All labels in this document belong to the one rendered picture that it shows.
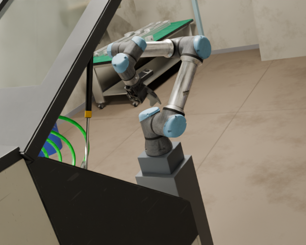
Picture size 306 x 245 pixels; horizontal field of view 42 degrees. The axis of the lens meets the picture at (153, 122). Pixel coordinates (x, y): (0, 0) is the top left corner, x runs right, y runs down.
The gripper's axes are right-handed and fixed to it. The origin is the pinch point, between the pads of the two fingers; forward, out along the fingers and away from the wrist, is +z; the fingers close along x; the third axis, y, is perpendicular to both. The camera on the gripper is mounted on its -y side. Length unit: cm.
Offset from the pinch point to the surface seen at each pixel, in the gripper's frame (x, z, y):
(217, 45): -220, 417, -342
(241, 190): 16, 152, -16
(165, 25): -291, 339, -310
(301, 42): -51, 341, -320
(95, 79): -292, 264, -130
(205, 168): -31, 176, -31
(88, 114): 35, -72, 43
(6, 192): 41, -87, 72
